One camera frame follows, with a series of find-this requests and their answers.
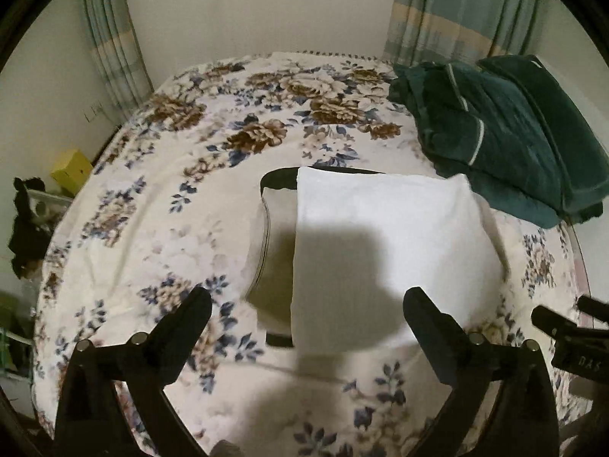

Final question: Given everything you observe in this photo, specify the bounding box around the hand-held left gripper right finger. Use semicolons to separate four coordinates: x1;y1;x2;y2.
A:
403;287;560;457

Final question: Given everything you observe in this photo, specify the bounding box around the floral bedspread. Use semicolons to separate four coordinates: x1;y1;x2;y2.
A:
31;50;590;457

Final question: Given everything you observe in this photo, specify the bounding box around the narrow teal curtain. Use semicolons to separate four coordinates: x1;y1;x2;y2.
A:
81;0;155;125

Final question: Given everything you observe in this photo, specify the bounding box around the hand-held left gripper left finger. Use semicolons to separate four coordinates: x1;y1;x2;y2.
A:
53;287;212;457

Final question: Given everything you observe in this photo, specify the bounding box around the clear plastic bin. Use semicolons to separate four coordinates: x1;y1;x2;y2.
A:
26;188;73;234

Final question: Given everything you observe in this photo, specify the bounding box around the white towel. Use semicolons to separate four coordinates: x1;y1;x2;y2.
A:
291;166;511;355

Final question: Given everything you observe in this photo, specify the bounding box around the wide teal curtain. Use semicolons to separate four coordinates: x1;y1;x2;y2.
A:
383;0;543;65

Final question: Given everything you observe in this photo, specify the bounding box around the beige folded garment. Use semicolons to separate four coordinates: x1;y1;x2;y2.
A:
246;185;305;335

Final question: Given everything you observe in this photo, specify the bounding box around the dark green blanket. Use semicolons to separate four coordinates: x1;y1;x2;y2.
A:
387;54;606;229

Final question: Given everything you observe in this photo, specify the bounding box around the grey folded towel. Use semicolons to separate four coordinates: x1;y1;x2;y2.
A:
260;166;386;349

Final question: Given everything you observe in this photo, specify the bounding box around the black cloth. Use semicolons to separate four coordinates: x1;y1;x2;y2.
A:
7;176;48;279

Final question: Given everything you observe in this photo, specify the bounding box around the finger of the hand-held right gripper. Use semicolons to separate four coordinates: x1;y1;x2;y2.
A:
577;295;609;319
532;305;580;340

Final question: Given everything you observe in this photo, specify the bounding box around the yellow box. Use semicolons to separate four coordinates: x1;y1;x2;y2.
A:
50;150;94;196

